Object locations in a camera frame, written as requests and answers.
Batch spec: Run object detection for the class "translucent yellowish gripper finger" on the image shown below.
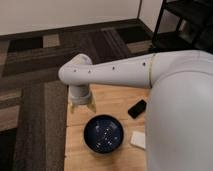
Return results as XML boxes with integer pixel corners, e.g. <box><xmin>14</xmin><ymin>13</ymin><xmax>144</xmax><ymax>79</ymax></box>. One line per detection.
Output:
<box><xmin>69</xmin><ymin>104</ymin><xmax>75</xmax><ymax>113</ymax></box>
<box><xmin>87</xmin><ymin>103</ymin><xmax>96</xmax><ymax>113</ymax></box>

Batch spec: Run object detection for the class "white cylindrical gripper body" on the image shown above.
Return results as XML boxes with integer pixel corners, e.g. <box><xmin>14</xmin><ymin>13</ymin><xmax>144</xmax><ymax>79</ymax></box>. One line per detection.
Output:
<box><xmin>69</xmin><ymin>85</ymin><xmax>92</xmax><ymax>105</ymax></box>

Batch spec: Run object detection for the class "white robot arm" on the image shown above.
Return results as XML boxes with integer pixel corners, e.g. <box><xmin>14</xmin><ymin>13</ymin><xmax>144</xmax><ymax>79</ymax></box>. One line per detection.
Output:
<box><xmin>58</xmin><ymin>50</ymin><xmax>213</xmax><ymax>171</ymax></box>

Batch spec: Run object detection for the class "dark blue ceramic bowl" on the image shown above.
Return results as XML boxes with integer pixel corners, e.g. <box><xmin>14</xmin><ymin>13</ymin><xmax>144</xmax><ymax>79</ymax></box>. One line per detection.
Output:
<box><xmin>83</xmin><ymin>114</ymin><xmax>124</xmax><ymax>154</ymax></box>

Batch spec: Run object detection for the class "black smartphone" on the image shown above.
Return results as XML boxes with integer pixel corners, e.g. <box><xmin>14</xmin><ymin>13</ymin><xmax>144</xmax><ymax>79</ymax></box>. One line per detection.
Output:
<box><xmin>128</xmin><ymin>100</ymin><xmax>147</xmax><ymax>119</ymax></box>

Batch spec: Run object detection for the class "white sponge block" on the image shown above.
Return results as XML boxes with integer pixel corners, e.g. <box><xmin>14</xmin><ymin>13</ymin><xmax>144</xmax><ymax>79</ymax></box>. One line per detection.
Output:
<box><xmin>130</xmin><ymin>131</ymin><xmax>146</xmax><ymax>149</ymax></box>

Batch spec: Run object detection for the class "black metal shelf rack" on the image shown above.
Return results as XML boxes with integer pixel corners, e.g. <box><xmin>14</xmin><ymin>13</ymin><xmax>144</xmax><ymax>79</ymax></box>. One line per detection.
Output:
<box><xmin>150</xmin><ymin>0</ymin><xmax>213</xmax><ymax>52</ymax></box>

